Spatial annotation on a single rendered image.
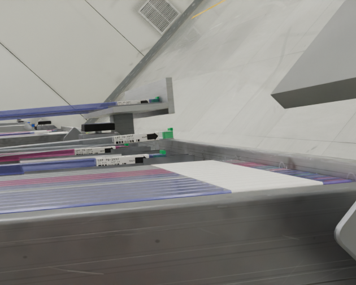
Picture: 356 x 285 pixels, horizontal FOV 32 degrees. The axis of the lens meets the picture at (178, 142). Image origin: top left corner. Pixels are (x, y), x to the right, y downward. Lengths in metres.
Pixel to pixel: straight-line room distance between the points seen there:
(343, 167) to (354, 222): 0.10
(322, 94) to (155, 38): 7.77
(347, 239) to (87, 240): 0.13
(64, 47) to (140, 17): 1.14
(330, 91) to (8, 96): 7.58
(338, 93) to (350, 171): 0.55
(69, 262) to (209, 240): 0.07
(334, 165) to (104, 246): 0.17
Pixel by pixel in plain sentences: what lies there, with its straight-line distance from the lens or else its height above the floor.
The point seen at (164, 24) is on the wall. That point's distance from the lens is 8.77.
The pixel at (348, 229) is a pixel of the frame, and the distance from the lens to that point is 0.31.
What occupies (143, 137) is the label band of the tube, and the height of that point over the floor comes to 0.76.
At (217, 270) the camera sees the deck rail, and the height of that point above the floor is 0.78.
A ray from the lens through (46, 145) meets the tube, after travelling 0.78.
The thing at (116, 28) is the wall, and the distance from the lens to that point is 8.61.
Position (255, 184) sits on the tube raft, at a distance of 0.38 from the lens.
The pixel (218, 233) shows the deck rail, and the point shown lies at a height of 0.79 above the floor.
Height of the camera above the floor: 0.91
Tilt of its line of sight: 13 degrees down
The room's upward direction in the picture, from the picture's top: 47 degrees counter-clockwise
